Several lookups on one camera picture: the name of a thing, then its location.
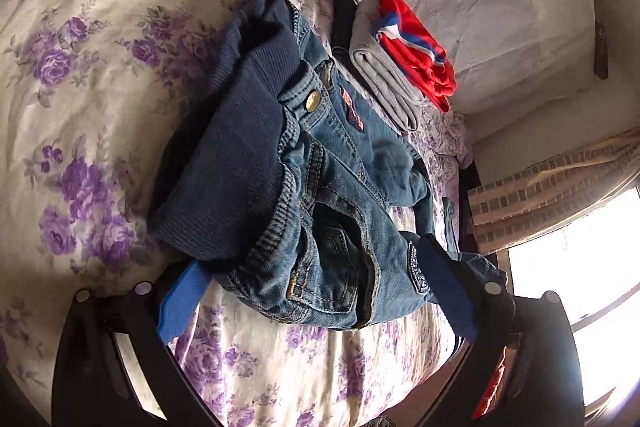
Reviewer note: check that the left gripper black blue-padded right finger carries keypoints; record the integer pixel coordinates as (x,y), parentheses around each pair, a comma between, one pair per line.
(521,367)

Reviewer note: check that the beige brick-pattern curtain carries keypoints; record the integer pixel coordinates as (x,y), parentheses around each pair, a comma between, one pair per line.
(550,194)

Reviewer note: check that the blue denim jeans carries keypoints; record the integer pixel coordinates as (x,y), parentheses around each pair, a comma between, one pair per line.
(285,187)

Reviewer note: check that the folded grey sweatpants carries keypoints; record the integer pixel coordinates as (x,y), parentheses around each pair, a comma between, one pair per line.
(389,86)

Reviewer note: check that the purple floral bedsheet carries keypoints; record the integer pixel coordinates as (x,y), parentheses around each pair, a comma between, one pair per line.
(91,91)

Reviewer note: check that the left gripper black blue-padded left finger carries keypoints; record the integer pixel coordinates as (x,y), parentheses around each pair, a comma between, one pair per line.
(90,384)

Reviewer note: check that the folded black garment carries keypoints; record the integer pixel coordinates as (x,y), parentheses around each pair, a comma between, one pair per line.
(344,12)

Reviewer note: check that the folded red striped garment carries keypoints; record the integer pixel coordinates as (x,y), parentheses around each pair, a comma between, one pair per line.
(417,54)

